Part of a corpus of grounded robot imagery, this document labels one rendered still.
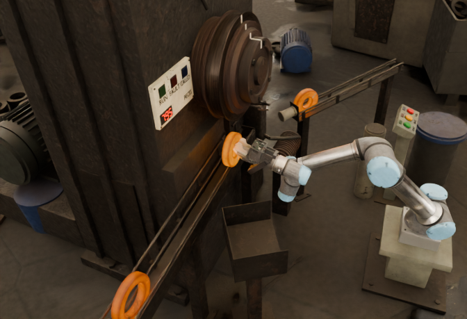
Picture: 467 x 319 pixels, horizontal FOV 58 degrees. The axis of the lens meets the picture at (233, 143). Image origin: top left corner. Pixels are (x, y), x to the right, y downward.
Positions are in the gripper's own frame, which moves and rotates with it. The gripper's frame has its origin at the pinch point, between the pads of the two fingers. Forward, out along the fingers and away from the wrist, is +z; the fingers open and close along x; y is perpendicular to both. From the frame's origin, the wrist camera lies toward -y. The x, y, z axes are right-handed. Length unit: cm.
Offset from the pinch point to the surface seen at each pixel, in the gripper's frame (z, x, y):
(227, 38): 14.5, -7.6, 43.8
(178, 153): 17.4, 16.3, -1.3
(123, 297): 3, 75, -10
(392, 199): -89, -82, -63
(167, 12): 33, 8, 54
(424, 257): -99, -18, -30
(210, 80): 15.0, 1.4, 28.7
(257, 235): -26.5, 23.9, -17.3
